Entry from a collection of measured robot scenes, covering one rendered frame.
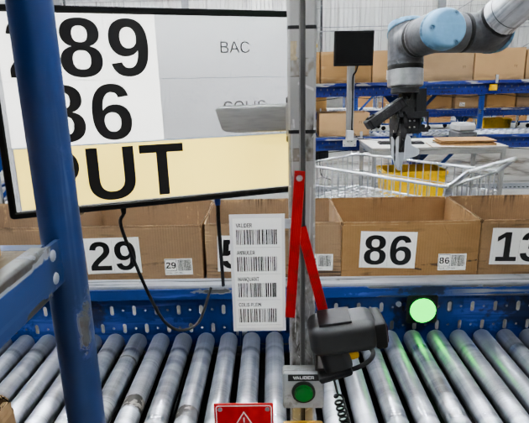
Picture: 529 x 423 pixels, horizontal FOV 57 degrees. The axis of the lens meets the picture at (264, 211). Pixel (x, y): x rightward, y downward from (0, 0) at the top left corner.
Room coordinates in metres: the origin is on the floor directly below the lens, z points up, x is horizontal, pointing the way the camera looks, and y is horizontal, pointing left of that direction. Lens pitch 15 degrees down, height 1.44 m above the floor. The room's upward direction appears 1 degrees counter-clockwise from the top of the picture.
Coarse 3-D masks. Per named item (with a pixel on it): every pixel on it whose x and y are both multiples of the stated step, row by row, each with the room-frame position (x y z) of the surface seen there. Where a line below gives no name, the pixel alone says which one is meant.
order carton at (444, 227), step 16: (336, 208) 1.60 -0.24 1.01; (352, 208) 1.60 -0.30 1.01; (368, 208) 1.60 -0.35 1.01; (384, 208) 1.60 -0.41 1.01; (400, 208) 1.60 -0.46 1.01; (416, 208) 1.60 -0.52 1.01; (432, 208) 1.59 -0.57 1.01; (448, 208) 1.56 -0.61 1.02; (464, 208) 1.43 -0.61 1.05; (352, 224) 1.31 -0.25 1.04; (368, 224) 1.31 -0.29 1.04; (384, 224) 1.31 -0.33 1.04; (400, 224) 1.31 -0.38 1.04; (416, 224) 1.31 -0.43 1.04; (432, 224) 1.31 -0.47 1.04; (448, 224) 1.31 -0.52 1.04; (464, 224) 1.31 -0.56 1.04; (480, 224) 1.31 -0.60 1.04; (352, 240) 1.31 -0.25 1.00; (432, 240) 1.31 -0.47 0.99; (448, 240) 1.31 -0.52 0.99; (464, 240) 1.31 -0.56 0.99; (352, 256) 1.31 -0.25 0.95; (416, 256) 1.31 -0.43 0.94; (432, 256) 1.31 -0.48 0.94; (352, 272) 1.31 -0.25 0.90; (368, 272) 1.31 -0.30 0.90; (384, 272) 1.31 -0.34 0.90; (400, 272) 1.31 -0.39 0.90; (416, 272) 1.31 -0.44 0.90; (432, 272) 1.31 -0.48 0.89; (448, 272) 1.31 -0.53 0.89; (464, 272) 1.31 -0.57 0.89
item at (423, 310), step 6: (420, 300) 1.23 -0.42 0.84; (426, 300) 1.23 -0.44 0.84; (414, 306) 1.23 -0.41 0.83; (420, 306) 1.23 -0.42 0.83; (426, 306) 1.23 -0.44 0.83; (432, 306) 1.23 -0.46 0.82; (414, 312) 1.23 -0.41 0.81; (420, 312) 1.23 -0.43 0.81; (426, 312) 1.23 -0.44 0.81; (432, 312) 1.23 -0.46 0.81; (414, 318) 1.23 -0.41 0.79; (420, 318) 1.23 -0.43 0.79; (426, 318) 1.23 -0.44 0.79
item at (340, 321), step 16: (320, 320) 0.68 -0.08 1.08; (336, 320) 0.67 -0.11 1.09; (352, 320) 0.67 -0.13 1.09; (368, 320) 0.66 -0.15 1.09; (384, 320) 0.67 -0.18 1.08; (320, 336) 0.65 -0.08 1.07; (336, 336) 0.65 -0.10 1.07; (352, 336) 0.65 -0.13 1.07; (368, 336) 0.65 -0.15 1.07; (384, 336) 0.65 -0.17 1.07; (320, 352) 0.65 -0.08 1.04; (336, 352) 0.66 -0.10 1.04; (352, 352) 0.68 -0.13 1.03; (336, 368) 0.67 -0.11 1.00
